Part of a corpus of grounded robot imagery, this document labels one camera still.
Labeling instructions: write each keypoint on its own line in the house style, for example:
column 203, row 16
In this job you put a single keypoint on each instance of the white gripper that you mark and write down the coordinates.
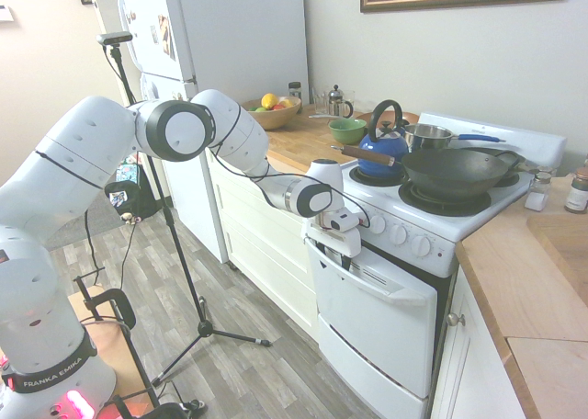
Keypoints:
column 335, row 241

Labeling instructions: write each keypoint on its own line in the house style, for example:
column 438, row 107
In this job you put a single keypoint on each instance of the white oven door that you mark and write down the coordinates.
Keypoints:
column 381, row 327

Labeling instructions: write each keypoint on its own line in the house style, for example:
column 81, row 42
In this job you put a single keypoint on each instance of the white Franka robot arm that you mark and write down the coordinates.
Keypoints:
column 92, row 171

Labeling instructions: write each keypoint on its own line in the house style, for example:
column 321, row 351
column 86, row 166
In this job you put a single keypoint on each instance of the large white oven knob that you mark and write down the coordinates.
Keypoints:
column 421, row 246

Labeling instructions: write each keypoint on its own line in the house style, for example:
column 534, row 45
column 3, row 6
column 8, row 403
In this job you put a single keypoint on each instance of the white stove knob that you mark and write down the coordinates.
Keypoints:
column 398, row 234
column 377, row 224

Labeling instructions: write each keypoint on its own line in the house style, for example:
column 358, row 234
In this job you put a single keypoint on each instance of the white counter cabinet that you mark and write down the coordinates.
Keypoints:
column 266, row 235

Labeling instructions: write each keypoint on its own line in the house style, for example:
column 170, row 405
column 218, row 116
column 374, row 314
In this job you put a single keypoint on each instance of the white stove bottom drawer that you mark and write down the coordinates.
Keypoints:
column 367, row 364

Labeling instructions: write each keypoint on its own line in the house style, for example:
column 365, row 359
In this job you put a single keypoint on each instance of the white electric stove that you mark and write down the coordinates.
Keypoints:
column 459, row 217

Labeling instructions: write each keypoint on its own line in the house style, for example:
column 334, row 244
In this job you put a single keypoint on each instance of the green bowl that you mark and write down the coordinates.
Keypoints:
column 347, row 132

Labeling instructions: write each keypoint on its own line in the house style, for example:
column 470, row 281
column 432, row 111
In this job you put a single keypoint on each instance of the round metal cabinet knob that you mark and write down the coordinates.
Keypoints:
column 455, row 319

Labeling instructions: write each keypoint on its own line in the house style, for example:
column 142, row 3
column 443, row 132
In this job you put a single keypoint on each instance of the wooden fruit bowl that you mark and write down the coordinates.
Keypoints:
column 275, row 118

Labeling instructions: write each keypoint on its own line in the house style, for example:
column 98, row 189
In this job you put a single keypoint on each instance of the glass french press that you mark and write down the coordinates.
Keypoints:
column 339, row 102

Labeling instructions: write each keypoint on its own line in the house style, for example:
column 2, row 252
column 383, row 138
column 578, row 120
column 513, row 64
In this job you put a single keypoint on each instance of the black tripod stand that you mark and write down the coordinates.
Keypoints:
column 184, row 263

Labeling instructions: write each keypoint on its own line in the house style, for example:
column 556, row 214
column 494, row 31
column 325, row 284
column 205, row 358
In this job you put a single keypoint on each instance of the yellow fruit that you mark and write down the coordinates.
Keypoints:
column 286, row 103

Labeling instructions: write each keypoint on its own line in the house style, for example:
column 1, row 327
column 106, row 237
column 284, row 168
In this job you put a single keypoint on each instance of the yellow lemon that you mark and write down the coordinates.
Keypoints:
column 269, row 101

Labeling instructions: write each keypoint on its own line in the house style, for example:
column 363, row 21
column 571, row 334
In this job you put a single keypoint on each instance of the white cabinet door with knob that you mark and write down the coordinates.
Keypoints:
column 473, row 368

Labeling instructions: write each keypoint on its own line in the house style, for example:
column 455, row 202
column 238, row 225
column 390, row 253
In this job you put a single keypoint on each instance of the jar with black lid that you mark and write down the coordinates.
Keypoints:
column 295, row 90

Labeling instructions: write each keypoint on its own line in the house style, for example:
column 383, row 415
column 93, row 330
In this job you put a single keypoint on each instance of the black lidded pan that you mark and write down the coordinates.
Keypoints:
column 514, row 161

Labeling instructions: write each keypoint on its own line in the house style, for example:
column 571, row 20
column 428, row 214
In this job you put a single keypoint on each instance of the spice jar silver lid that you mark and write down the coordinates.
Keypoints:
column 537, row 194

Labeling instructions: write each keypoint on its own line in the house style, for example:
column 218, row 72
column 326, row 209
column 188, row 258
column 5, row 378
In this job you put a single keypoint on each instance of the colourful dark bag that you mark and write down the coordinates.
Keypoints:
column 128, row 194

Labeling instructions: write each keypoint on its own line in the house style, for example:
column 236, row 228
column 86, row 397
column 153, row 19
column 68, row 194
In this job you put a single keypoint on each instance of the white refrigerator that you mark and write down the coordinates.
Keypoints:
column 220, row 70

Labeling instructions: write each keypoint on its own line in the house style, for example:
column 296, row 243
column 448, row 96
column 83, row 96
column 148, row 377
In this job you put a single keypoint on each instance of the spice jar copper lid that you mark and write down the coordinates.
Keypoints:
column 576, row 191
column 546, row 170

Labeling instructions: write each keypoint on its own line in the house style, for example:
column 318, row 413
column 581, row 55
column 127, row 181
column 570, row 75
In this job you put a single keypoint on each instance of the black table clamp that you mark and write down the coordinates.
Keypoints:
column 115, row 309

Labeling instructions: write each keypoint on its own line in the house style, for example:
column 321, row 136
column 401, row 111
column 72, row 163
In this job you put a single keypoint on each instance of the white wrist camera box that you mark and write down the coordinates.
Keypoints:
column 342, row 220

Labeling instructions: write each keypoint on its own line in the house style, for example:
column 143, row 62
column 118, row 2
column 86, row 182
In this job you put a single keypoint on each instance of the black camera on tripod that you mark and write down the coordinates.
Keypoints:
column 115, row 38

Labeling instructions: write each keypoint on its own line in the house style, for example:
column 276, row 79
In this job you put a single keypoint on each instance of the white wall thermostat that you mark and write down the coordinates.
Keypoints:
column 6, row 13

